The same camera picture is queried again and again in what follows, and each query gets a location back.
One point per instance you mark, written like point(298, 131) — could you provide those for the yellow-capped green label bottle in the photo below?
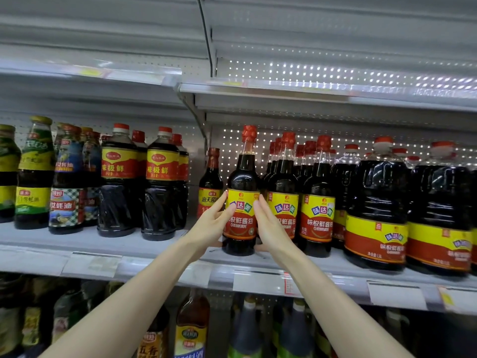
point(7, 175)

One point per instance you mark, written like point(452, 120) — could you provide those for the person's right forearm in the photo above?
point(350, 313)

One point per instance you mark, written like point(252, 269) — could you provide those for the person's left hand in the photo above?
point(209, 227)

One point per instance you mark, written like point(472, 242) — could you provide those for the rice vinegar jug green label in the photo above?
point(296, 337)

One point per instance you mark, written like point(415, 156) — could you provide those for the green-label oyster sauce bottle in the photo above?
point(33, 182)

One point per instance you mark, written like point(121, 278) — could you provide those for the dark bottle orange label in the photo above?
point(156, 339)

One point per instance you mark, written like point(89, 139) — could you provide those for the person's right hand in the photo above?
point(276, 233)

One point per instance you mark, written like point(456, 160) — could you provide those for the large amber cooking wine jug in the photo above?
point(192, 331)

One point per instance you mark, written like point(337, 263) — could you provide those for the white metal store shelving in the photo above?
point(59, 238)

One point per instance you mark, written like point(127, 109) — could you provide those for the red label dark sauce bottle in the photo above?
point(182, 182)
point(140, 141)

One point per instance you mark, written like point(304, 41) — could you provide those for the person's left forearm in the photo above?
point(127, 313)

